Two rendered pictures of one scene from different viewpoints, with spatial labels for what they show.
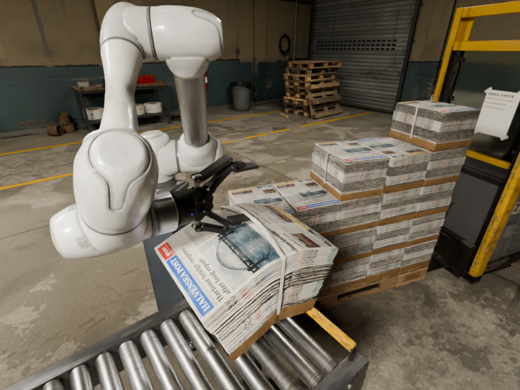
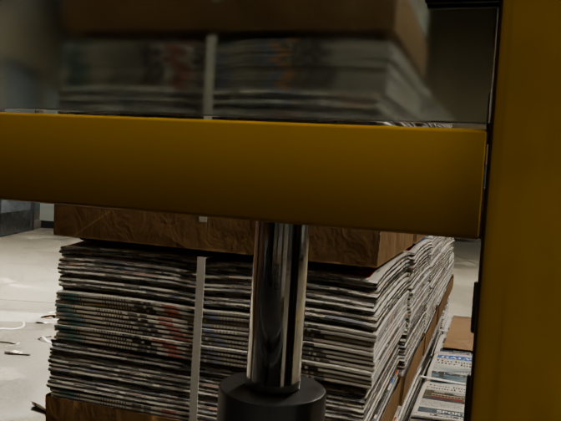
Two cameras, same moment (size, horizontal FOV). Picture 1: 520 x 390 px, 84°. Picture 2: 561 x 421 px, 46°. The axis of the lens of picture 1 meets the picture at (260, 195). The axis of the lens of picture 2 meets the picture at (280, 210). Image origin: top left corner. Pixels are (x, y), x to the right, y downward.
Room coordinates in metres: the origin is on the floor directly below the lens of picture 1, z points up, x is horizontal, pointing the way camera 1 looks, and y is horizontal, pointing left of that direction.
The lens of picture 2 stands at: (2.38, -1.73, 0.92)
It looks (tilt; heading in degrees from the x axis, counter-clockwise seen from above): 3 degrees down; 127
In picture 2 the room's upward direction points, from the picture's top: 4 degrees clockwise
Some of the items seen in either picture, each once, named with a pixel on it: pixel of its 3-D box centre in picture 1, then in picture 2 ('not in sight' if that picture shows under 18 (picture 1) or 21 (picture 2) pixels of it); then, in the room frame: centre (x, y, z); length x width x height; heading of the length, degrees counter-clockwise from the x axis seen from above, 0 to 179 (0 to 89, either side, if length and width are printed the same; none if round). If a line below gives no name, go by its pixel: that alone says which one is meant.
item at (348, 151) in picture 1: (349, 150); not in sight; (1.66, -0.53, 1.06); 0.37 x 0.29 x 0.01; 18
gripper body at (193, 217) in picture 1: (193, 204); not in sight; (0.56, 0.15, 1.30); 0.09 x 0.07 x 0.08; 127
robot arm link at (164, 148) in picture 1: (156, 155); not in sight; (1.27, 0.48, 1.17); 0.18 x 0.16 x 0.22; 102
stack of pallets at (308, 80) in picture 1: (311, 87); not in sight; (8.34, -1.40, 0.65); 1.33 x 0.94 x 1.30; 131
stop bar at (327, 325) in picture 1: (302, 303); not in sight; (0.73, -0.15, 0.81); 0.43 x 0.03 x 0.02; 37
